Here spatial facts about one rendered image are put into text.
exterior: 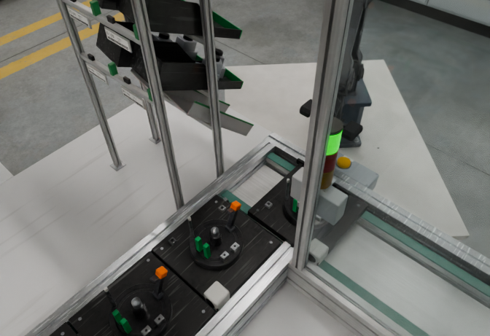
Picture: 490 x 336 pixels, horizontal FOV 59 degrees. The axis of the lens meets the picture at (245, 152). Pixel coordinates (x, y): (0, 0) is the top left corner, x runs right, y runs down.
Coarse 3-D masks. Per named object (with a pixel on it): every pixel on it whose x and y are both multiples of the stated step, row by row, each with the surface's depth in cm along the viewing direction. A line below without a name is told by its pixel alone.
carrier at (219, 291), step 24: (192, 216) 118; (216, 216) 117; (240, 216) 117; (168, 240) 113; (192, 240) 110; (216, 240) 107; (240, 240) 110; (264, 240) 112; (168, 264) 108; (192, 264) 108; (216, 264) 105; (240, 264) 107; (192, 288) 104; (216, 288) 101
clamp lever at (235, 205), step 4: (232, 204) 108; (236, 204) 108; (240, 204) 108; (228, 208) 108; (232, 208) 108; (236, 208) 107; (228, 212) 107; (232, 212) 107; (236, 212) 109; (232, 216) 109; (228, 220) 111; (232, 220) 110; (228, 224) 111; (232, 224) 111
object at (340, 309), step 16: (272, 160) 135; (256, 176) 134; (272, 176) 134; (224, 192) 126; (240, 192) 130; (256, 192) 130; (240, 208) 122; (288, 272) 112; (304, 272) 107; (304, 288) 110; (320, 288) 104; (320, 304) 109; (336, 304) 104; (352, 304) 101; (336, 320) 108; (352, 320) 102; (368, 320) 98
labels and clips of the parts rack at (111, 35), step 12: (72, 0) 98; (96, 0) 93; (72, 12) 101; (96, 12) 94; (84, 24) 100; (108, 36) 95; (120, 36) 91; (96, 72) 111; (108, 84) 110; (132, 96) 104; (144, 108) 103
